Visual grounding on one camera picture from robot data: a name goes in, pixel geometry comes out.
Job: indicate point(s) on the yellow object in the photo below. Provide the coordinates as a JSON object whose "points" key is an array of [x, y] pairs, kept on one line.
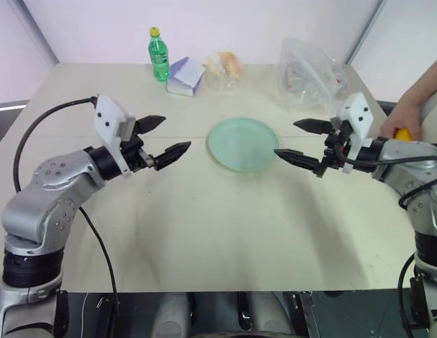
{"points": [[404, 135]]}

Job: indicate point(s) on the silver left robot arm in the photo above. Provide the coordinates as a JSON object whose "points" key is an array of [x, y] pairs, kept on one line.
{"points": [[46, 197]]}

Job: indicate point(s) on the pale green round plate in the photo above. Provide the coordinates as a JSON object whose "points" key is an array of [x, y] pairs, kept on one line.
{"points": [[239, 141]]}

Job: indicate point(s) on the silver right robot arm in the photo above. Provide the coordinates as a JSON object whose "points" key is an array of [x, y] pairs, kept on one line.
{"points": [[409, 158]]}

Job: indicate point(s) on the grey wall frame strip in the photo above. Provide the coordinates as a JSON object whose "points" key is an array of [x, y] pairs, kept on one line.
{"points": [[366, 31], [35, 33]]}

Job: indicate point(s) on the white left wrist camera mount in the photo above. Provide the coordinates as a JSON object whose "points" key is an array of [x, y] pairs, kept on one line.
{"points": [[107, 119]]}

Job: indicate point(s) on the person's bare forearm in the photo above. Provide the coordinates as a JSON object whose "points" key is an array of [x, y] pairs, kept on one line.
{"points": [[426, 82]]}

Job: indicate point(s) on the person's bare hand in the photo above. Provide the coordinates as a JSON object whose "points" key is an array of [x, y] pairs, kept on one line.
{"points": [[403, 116]]}

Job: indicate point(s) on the green bottle with yellow cap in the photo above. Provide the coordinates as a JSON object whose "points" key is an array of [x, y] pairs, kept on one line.
{"points": [[158, 56]]}

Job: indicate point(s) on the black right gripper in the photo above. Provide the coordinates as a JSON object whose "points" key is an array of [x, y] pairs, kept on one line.
{"points": [[336, 148]]}

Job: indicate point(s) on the clear bag of snacks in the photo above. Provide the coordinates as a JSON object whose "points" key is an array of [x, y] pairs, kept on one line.
{"points": [[227, 68]]}

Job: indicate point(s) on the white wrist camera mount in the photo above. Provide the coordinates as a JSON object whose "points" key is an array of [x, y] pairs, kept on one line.
{"points": [[359, 112], [107, 119]]}

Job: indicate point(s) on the large crumpled clear plastic bag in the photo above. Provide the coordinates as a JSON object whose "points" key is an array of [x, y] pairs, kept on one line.
{"points": [[310, 81]]}

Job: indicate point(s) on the grey rounded shape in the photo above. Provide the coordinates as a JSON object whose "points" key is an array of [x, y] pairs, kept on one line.
{"points": [[269, 311], [171, 313]]}

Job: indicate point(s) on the purple and white carton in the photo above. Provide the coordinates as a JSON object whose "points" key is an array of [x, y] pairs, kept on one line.
{"points": [[185, 77]]}

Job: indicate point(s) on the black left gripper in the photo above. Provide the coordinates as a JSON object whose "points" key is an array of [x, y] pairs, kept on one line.
{"points": [[134, 155]]}

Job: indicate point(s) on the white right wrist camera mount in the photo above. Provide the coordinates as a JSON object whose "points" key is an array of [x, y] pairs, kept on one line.
{"points": [[359, 112]]}

